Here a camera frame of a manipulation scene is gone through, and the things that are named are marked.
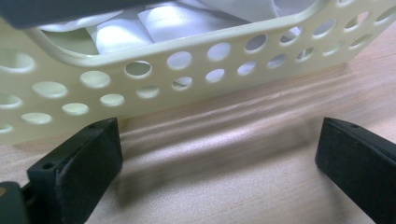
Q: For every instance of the white cloth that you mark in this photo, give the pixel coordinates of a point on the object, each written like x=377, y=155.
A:
x=162, y=23

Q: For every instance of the pale yellow perforated plastic basket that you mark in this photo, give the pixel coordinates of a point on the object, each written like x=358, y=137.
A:
x=199, y=74

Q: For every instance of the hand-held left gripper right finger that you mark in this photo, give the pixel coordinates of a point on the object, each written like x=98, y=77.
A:
x=361, y=168

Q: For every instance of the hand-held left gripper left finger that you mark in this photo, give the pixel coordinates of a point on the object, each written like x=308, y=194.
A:
x=77, y=174

